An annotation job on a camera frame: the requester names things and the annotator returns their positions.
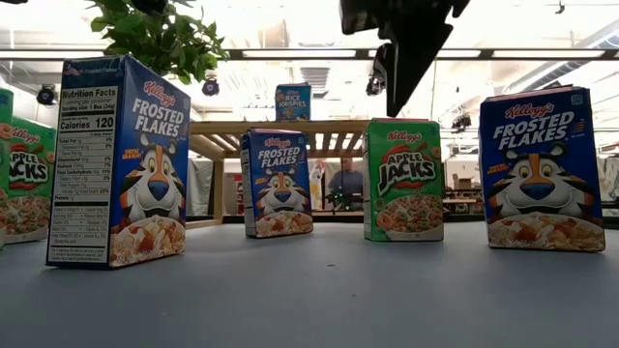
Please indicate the slatted wooden shelf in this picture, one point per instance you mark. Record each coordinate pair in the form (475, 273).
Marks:
(338, 126)

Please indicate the brown cardboard box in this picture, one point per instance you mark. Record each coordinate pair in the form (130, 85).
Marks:
(464, 182)

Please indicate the blue Frosted Flakes cereal box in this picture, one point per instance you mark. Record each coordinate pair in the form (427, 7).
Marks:
(280, 193)
(537, 169)
(145, 145)

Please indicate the white hanging cloth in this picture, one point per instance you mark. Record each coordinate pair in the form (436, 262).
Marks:
(199, 188)

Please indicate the person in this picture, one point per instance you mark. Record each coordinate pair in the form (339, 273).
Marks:
(345, 181)

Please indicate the leaf patterned curtain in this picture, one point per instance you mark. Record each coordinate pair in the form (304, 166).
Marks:
(613, 179)

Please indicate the blue Rice Krispies cereal box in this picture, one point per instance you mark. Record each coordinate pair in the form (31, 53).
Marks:
(292, 101)

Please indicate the red storage shelf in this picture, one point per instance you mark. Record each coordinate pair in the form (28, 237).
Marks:
(239, 193)

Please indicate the green leafy plant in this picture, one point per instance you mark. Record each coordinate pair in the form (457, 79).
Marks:
(159, 43)

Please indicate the black metal table frame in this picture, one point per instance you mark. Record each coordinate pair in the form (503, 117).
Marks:
(338, 218)

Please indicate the black ceiling spotlight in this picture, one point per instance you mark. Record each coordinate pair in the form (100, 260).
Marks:
(373, 86)
(47, 95)
(210, 87)
(462, 122)

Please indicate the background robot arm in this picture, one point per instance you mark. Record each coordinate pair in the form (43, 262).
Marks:
(338, 198)

